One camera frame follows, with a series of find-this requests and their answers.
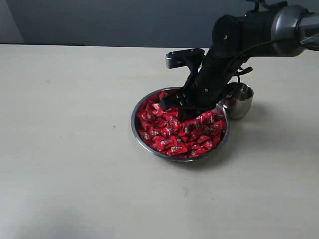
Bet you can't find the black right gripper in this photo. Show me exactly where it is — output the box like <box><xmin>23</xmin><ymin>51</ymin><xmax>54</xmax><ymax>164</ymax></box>
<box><xmin>159</xmin><ymin>49</ymin><xmax>247</xmax><ymax>122</ymax></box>

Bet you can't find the black camera cable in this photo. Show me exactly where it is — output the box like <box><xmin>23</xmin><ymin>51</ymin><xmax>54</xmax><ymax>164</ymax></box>
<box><xmin>224</xmin><ymin>34</ymin><xmax>319</xmax><ymax>87</ymax></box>

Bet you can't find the round steel bowl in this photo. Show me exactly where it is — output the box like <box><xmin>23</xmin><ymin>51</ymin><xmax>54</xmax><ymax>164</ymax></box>
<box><xmin>131</xmin><ymin>87</ymin><xmax>230</xmax><ymax>162</ymax></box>

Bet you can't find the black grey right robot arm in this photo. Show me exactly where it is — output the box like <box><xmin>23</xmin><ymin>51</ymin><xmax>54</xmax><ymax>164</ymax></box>
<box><xmin>159</xmin><ymin>0</ymin><xmax>319</xmax><ymax>122</ymax></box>

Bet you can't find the small steel cup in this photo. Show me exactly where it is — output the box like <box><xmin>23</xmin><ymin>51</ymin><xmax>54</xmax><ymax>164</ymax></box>
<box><xmin>221</xmin><ymin>82</ymin><xmax>254</xmax><ymax>120</ymax></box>

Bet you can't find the red wrapped candy front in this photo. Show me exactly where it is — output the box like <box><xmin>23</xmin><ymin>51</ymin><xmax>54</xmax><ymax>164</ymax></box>
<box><xmin>166</xmin><ymin>143</ymin><xmax>188</xmax><ymax>156</ymax></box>

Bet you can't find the red wrapped candy front-left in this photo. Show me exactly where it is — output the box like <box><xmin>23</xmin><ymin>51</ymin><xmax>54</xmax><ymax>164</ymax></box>
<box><xmin>151</xmin><ymin>136</ymin><xmax>177</xmax><ymax>152</ymax></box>

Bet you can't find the red wrapped candy right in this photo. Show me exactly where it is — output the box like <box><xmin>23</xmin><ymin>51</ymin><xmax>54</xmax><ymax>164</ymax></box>
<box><xmin>202</xmin><ymin>120</ymin><xmax>223</xmax><ymax>136</ymax></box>

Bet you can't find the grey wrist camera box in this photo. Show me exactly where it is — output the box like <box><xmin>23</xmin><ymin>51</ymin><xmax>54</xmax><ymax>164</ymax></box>
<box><xmin>165</xmin><ymin>48</ymin><xmax>205</xmax><ymax>71</ymax></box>

